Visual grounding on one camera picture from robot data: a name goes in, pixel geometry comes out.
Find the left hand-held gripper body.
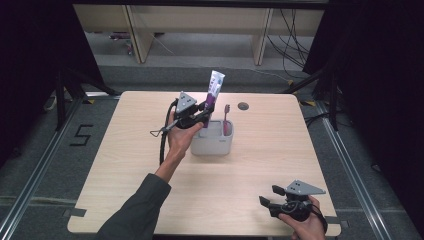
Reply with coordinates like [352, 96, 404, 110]
[173, 91, 204, 130]

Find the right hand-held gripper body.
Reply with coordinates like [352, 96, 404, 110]
[268, 179, 327, 223]

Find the white and purple toothpaste tube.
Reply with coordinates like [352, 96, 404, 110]
[202, 69, 226, 130]

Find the pink toothbrush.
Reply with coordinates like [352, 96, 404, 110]
[222, 103, 232, 136]

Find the grey toothbrush holder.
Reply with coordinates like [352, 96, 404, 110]
[187, 119, 235, 157]

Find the person's left hand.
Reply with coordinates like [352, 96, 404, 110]
[166, 111, 205, 158]

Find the person's right hand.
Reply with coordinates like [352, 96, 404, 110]
[278, 195, 328, 240]

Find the beige wooden shelf unit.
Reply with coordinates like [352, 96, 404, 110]
[72, 4, 325, 66]

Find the black metal stand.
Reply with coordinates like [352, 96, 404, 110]
[54, 68, 121, 132]
[282, 66, 342, 132]

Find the dark curtain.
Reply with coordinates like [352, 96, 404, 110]
[302, 0, 424, 229]
[0, 0, 103, 168]

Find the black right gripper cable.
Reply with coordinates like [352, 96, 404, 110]
[313, 203, 329, 234]

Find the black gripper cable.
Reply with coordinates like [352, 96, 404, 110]
[313, 203, 329, 234]
[159, 98, 179, 167]

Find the grey plug with wire loop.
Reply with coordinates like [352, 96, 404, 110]
[149, 123, 178, 138]

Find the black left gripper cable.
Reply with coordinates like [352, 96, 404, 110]
[159, 98, 179, 167]

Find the metal floor rail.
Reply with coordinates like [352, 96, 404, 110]
[0, 96, 84, 240]
[314, 99, 394, 240]

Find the bundle of black hanging cables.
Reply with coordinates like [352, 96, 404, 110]
[266, 9, 311, 80]

